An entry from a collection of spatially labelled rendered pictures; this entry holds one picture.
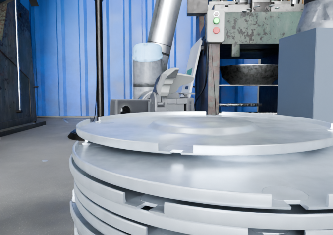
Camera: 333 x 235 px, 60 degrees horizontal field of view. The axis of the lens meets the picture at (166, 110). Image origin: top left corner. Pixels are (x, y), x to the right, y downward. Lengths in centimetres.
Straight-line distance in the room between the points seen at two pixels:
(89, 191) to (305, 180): 13
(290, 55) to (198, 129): 67
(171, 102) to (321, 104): 44
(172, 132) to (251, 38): 118
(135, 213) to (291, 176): 10
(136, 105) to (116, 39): 226
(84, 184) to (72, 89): 272
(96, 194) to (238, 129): 17
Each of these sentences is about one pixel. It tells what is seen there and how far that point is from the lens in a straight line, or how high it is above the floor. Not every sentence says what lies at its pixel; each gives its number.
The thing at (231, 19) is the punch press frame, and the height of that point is 61.
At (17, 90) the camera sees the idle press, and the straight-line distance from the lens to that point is 226.
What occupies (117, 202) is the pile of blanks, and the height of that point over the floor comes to 24.
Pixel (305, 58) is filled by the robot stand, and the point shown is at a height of 37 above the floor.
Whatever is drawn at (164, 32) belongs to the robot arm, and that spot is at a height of 46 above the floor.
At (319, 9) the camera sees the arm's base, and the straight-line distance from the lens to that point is 92.
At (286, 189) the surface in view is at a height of 24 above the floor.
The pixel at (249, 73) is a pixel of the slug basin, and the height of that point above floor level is 37.
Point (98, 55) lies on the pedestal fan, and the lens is 180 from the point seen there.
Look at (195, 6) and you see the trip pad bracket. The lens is 141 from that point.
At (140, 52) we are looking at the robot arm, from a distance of 73.
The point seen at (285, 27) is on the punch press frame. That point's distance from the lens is 149.
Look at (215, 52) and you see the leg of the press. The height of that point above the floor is 45.
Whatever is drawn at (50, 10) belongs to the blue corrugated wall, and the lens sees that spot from 306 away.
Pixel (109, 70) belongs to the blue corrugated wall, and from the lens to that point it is 281.
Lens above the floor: 30
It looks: 5 degrees down
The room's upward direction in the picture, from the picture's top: straight up
